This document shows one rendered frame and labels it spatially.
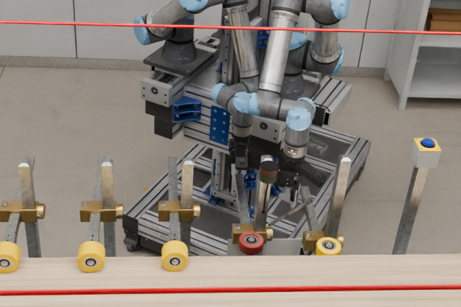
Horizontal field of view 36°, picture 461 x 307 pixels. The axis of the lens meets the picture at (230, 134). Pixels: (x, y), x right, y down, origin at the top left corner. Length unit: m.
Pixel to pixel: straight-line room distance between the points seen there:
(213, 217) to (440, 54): 2.50
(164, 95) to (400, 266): 1.20
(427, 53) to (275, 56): 3.05
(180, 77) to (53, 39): 2.20
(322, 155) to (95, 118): 1.48
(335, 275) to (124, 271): 0.65
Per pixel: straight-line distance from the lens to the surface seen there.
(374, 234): 3.86
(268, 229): 2.44
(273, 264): 2.27
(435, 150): 2.34
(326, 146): 4.03
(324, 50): 2.66
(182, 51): 3.00
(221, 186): 3.39
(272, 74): 2.36
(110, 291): 0.99
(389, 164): 4.41
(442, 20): 4.93
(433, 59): 5.37
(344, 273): 2.28
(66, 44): 5.09
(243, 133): 2.57
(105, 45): 5.05
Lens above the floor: 2.46
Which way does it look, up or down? 33 degrees down
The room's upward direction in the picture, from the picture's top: 5 degrees clockwise
